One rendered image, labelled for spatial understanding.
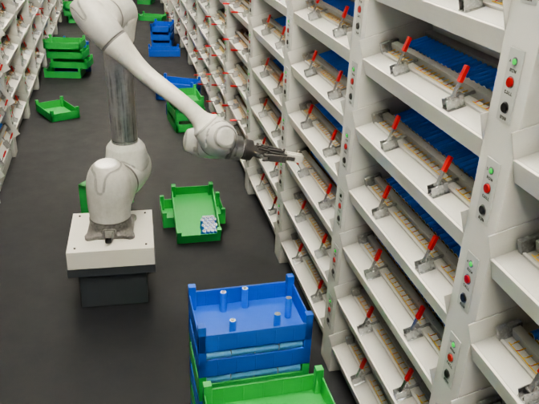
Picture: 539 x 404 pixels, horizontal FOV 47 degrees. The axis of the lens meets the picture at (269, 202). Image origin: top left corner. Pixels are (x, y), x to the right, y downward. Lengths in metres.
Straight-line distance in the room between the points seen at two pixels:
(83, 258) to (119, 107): 0.58
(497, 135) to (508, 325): 0.37
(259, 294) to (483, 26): 0.98
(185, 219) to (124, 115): 0.73
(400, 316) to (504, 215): 0.57
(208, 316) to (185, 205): 1.34
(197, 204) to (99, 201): 0.79
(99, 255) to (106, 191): 0.23
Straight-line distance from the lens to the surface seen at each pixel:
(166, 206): 3.17
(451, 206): 1.34
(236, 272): 2.66
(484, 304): 1.25
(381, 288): 1.73
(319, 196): 2.19
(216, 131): 1.99
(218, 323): 1.71
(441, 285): 1.42
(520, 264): 1.17
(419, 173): 1.47
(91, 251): 2.33
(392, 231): 1.61
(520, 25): 1.10
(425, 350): 1.54
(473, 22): 1.22
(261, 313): 1.75
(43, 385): 2.21
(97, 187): 2.32
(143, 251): 2.32
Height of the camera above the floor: 1.45
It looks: 26 degrees down
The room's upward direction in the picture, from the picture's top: 3 degrees clockwise
